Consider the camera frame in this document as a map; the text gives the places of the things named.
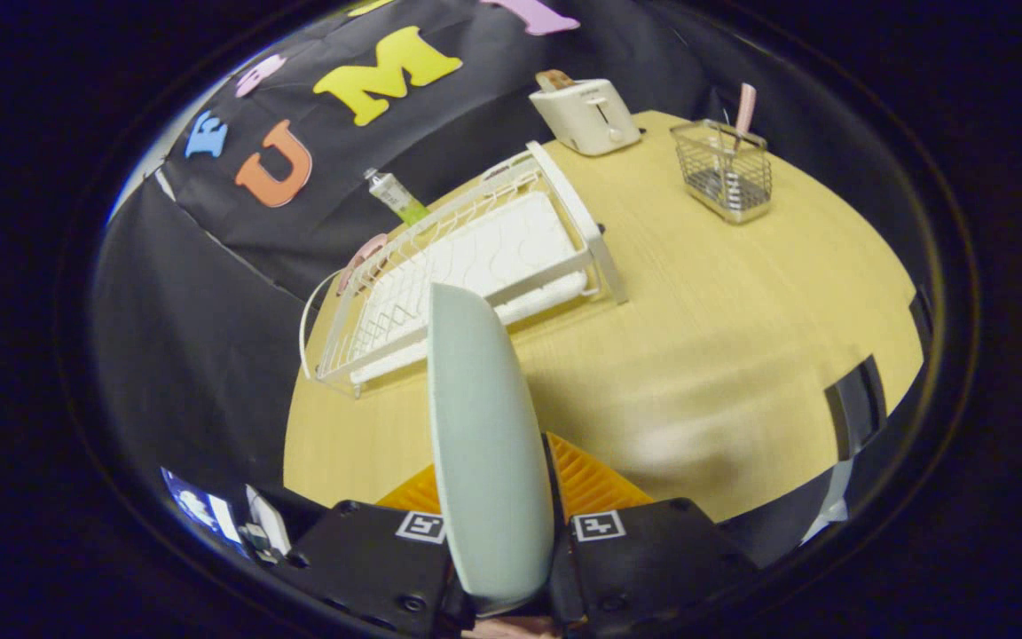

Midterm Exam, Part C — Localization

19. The green dish soap bottle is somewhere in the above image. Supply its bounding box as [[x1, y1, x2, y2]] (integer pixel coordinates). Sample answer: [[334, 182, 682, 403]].
[[364, 168, 430, 225]]

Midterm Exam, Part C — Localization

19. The blue and white blurred object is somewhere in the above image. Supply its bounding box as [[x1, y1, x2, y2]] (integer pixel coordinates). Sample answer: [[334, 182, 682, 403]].
[[162, 468, 243, 544]]

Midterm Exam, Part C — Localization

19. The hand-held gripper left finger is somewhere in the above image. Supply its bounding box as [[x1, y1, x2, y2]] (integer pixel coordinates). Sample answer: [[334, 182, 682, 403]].
[[276, 463, 476, 639]]

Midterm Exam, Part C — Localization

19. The white toaster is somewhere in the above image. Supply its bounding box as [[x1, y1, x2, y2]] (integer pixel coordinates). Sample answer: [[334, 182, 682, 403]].
[[529, 78, 642, 157]]

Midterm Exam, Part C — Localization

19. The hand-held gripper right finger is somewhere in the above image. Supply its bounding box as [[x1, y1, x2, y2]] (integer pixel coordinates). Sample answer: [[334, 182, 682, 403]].
[[540, 432, 759, 638]]

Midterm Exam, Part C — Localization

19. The white wire dish rack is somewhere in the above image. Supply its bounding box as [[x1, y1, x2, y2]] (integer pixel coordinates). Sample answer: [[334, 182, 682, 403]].
[[299, 140, 629, 398]]

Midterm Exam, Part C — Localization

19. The pale green plate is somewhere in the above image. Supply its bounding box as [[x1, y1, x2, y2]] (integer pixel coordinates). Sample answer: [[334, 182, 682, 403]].
[[427, 283, 556, 616]]

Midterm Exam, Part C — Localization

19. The pink checkered handle spoon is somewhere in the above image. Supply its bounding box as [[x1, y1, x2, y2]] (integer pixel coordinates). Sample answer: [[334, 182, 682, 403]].
[[722, 83, 758, 209]]

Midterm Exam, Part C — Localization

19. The black chair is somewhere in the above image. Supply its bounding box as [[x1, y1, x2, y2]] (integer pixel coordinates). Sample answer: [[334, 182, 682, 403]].
[[823, 355, 889, 462]]

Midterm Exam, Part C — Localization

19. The metal wire basket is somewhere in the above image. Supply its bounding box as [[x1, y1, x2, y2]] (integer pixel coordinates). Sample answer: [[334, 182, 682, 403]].
[[670, 119, 774, 224]]

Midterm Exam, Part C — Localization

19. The pink bowl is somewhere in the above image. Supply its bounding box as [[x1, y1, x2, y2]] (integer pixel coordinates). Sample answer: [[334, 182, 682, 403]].
[[336, 233, 389, 296]]

